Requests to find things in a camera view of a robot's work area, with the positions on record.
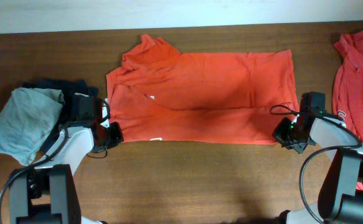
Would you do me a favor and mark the orange FRAM t-shirt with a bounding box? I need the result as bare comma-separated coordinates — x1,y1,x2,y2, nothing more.
106,34,299,145

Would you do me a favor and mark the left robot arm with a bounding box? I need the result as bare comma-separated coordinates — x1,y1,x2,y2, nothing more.
7,123,123,224

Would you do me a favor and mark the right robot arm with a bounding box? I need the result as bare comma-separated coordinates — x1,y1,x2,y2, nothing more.
273,91,363,224

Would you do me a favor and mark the navy folded garment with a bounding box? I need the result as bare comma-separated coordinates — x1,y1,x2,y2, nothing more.
22,79,98,153

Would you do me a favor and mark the red crumpled shirt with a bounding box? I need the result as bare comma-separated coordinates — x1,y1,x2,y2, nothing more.
332,29,363,192

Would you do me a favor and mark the grey folded shirt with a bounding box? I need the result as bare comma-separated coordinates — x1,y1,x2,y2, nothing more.
0,88,65,166

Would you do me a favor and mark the right black cable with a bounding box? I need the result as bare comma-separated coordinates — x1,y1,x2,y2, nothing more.
270,104,363,224

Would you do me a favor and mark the black cable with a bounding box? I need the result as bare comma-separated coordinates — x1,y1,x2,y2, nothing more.
0,98,111,224
270,104,363,224

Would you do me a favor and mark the left black cable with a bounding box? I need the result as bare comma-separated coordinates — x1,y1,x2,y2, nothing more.
0,98,111,224

